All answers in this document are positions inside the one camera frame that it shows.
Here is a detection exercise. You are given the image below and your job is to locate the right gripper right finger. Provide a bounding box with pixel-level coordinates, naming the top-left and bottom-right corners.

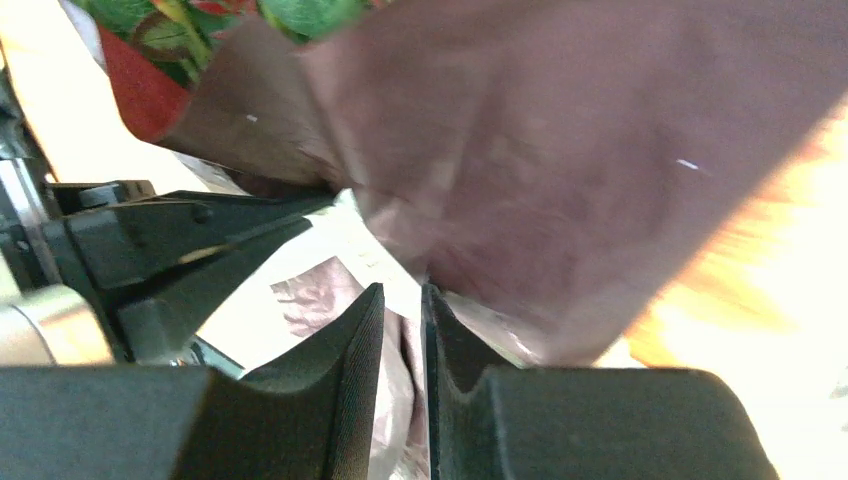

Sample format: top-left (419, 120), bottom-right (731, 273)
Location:
top-left (422, 285), bottom-right (777, 480)

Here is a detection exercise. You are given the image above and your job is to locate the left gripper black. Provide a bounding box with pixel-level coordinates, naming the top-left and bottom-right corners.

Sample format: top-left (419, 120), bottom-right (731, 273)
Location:
top-left (1, 73), bottom-right (333, 367)

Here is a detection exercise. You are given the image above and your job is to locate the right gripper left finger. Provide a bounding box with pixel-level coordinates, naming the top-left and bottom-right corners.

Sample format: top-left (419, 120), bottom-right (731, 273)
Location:
top-left (1, 283), bottom-right (384, 479)

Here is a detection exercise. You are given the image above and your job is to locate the pink fake flower stem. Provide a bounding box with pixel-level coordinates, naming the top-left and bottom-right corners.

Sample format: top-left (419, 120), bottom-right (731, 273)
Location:
top-left (74, 0), bottom-right (388, 86)

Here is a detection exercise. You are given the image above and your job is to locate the dark red wrapping paper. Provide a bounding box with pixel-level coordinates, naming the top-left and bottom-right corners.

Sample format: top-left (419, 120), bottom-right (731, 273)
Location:
top-left (101, 1), bottom-right (847, 365)

